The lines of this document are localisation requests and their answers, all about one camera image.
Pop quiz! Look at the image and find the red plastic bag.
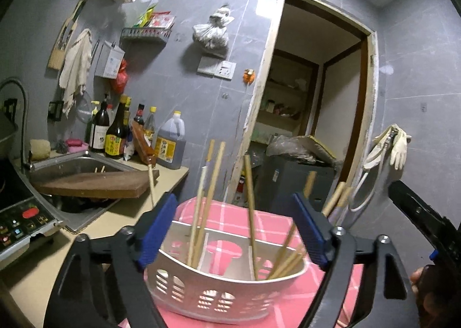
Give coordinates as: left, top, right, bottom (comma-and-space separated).
110, 60, 129, 94

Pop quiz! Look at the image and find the person's right hand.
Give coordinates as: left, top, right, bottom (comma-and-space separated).
410, 265, 461, 318

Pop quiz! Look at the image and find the clear plastic bag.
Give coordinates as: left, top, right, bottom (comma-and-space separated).
266, 134, 318, 163

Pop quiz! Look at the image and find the red packet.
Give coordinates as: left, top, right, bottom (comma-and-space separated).
149, 11, 176, 30

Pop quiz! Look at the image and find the clear bottle yellow cap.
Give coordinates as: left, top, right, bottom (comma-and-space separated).
144, 107, 158, 149

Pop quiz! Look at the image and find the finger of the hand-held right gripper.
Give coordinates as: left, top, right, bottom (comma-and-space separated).
388, 180, 456, 242
428, 234, 461, 272

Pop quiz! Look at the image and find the bunch of wooden chopsticks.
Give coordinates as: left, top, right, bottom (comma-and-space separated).
148, 139, 353, 281

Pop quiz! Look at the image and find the grey cabinet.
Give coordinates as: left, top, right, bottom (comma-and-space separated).
257, 155, 339, 213

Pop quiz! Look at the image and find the large dark sauce jug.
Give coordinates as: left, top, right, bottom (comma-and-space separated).
155, 111, 187, 170

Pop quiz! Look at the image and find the wooden door frame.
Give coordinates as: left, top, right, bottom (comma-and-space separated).
223, 0, 380, 206

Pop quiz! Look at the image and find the dark bottle yellow label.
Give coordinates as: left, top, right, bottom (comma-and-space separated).
104, 95, 127, 159

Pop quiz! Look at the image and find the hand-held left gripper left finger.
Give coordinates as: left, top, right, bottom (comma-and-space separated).
43, 192, 179, 328

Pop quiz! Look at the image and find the yellow sponge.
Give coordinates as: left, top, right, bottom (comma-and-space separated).
29, 139, 51, 160

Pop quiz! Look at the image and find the black wall socket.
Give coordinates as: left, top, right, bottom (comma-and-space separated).
3, 98, 18, 122
48, 101, 65, 122

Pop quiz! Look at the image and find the induction cooker control panel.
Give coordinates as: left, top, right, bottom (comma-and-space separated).
0, 160, 65, 264

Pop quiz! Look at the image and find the board with yellow edge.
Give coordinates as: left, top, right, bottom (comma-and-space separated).
303, 135, 343, 166

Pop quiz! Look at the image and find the white wall socket plate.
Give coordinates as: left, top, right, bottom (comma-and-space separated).
197, 56, 237, 80

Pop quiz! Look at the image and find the stainless steel sink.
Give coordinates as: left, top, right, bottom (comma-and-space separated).
14, 151, 145, 235

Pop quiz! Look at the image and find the cream rubber glove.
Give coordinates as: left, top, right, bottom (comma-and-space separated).
391, 128, 412, 171
364, 124, 397, 170

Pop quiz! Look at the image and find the white hanging towel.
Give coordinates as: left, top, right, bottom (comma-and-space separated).
58, 29, 93, 116

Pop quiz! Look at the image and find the wooden storage shelf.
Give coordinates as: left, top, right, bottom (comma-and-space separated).
257, 54, 319, 134

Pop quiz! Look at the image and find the hanging grey plastic bag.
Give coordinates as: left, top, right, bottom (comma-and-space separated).
192, 6, 235, 52

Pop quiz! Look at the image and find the white hose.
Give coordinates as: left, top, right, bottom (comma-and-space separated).
347, 155, 384, 211

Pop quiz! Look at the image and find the pink soap dish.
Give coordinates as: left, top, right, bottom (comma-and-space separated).
65, 138, 90, 153

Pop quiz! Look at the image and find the round wire strainer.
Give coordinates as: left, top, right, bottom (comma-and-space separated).
75, 92, 93, 123

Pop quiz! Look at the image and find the pink checked tablecloth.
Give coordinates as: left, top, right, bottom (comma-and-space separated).
119, 196, 364, 328

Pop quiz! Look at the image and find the dark bottle white label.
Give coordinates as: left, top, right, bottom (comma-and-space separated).
89, 99, 110, 153

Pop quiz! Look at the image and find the metal wall rack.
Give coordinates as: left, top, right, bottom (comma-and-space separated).
120, 26, 173, 44

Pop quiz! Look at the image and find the brown wooden cutting board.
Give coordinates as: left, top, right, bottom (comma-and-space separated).
34, 170, 160, 200

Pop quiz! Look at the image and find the yellow green packet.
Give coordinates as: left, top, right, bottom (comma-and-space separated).
137, 6, 157, 28

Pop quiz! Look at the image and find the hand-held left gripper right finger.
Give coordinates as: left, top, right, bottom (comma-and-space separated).
291, 192, 420, 328

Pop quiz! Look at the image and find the white slotted utensil holder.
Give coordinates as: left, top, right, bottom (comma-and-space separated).
144, 220, 309, 325

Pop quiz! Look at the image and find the metal faucet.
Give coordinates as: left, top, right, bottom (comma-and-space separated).
0, 78, 35, 174

